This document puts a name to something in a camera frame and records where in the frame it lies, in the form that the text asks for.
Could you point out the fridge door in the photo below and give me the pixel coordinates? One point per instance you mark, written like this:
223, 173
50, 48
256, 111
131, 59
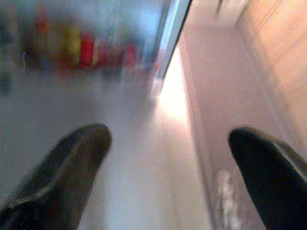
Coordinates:
171, 31

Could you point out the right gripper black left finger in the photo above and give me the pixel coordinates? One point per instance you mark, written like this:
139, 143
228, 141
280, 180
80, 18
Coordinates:
57, 182

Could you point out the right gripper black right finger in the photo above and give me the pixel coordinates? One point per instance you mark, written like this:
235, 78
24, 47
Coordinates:
275, 184

